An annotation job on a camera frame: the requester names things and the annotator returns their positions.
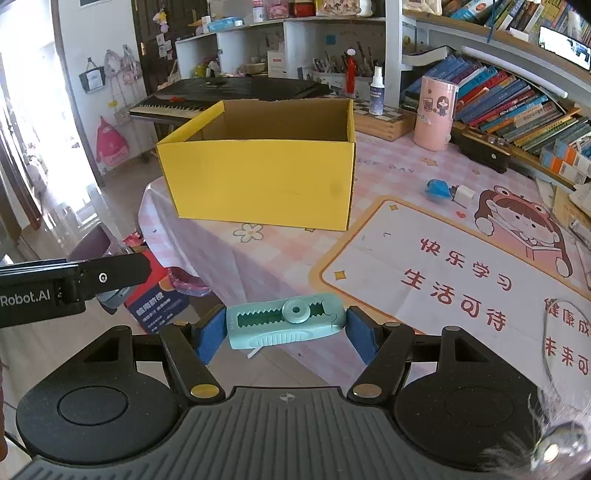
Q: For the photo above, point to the printed cartoon desk mat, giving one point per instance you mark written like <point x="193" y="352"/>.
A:
<point x="415" y="295"/>

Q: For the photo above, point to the black electronic keyboard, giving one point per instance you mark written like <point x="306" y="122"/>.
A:
<point x="207" y="87"/>

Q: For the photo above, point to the pink checked tablecloth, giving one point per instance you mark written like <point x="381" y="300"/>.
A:
<point x="277" y="258"/>

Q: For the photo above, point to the pink cylinder canister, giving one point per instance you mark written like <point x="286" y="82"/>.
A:
<point x="434" y="115"/>

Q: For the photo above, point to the white bookshelf with post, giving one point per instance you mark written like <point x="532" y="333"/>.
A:
<point x="392" y="55"/>

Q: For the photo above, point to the red and blue carton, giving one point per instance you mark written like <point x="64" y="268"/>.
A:
<point x="157" y="300"/>

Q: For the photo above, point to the pink backpack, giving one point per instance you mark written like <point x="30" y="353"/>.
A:
<point x="111" y="145"/>

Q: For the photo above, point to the white tote bag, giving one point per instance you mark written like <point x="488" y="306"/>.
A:
<point x="92" y="79"/>

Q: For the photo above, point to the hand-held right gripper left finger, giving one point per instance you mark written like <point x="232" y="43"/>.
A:
<point x="212" y="333"/>

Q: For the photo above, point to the pink hanging bags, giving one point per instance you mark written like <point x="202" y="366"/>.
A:
<point x="122" y="67"/>

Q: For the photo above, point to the white cubby shelf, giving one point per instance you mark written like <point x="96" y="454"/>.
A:
<point x="300" y="41"/>

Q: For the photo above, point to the wooden chessboard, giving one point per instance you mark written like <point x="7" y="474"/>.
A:
<point x="388" y="124"/>

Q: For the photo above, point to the blue tissue pack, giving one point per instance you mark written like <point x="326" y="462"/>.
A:
<point x="225" y="24"/>

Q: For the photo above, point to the white spray bottle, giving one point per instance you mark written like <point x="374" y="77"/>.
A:
<point x="376" y="97"/>

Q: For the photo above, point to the small blue object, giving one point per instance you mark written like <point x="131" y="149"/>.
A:
<point x="437" y="190"/>

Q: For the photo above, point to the red bottle white cap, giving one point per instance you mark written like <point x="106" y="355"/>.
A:
<point x="351" y="74"/>

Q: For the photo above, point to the white bottle red label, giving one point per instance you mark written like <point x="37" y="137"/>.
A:
<point x="258" y="11"/>

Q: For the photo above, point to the white box red label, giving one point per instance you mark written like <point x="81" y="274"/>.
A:
<point x="278" y="63"/>

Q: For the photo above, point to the pink plastic bag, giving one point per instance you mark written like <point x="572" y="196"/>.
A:
<point x="187" y="284"/>

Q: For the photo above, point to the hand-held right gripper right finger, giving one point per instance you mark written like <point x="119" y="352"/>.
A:
<point x="364" y="334"/>

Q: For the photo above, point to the floral plush house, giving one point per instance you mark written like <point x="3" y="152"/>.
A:
<point x="344" y="7"/>

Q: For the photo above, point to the white pen holder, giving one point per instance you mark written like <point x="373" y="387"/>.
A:
<point x="332" y="78"/>

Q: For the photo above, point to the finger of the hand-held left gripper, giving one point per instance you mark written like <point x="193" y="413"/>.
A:
<point x="120" y="274"/>

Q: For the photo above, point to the white charger plug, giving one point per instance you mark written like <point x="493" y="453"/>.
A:
<point x="462" y="194"/>

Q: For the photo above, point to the shelf of upright books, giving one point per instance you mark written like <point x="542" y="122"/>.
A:
<point x="508" y="14"/>

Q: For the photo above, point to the pink patterned tin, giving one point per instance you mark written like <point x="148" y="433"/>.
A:
<point x="277" y="10"/>

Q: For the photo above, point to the teal correction tape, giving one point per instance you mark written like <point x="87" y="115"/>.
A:
<point x="277" y="339"/>

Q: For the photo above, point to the red pot with plush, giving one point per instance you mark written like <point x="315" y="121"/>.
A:
<point x="302" y="8"/>

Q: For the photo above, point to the row of colourful books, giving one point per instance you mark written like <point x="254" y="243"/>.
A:
<point x="512" y="106"/>

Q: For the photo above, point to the yellow cardboard box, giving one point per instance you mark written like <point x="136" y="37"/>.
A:
<point x="258" y="184"/>

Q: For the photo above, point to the black case with clasps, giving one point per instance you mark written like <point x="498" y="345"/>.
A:
<point x="485" y="150"/>

